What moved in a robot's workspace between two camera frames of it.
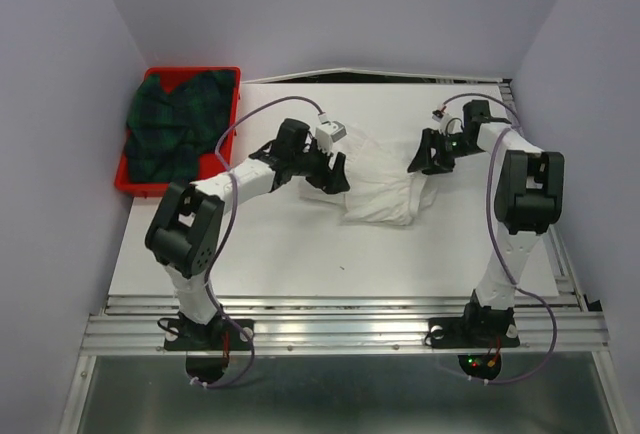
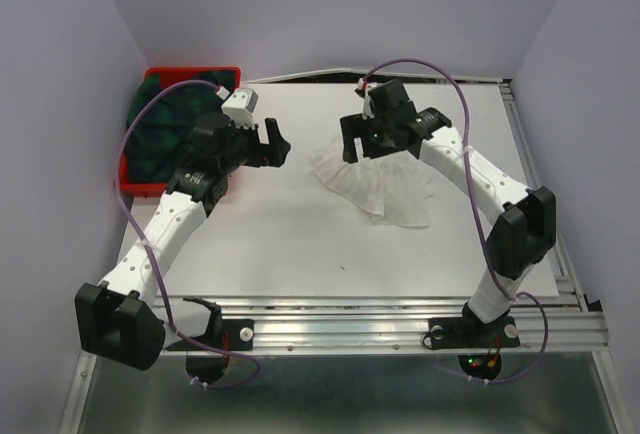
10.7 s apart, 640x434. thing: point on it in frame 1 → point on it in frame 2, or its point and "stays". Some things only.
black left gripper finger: x=337 y=181 → x=278 y=147
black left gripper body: x=311 y=164 → x=247 y=150
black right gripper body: x=451 y=146 → x=377 y=140
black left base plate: x=222 y=335 stays
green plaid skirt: x=166 y=131 stays
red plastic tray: x=211 y=163 stays
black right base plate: x=468 y=333 stays
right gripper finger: x=423 y=160 → x=351 y=126
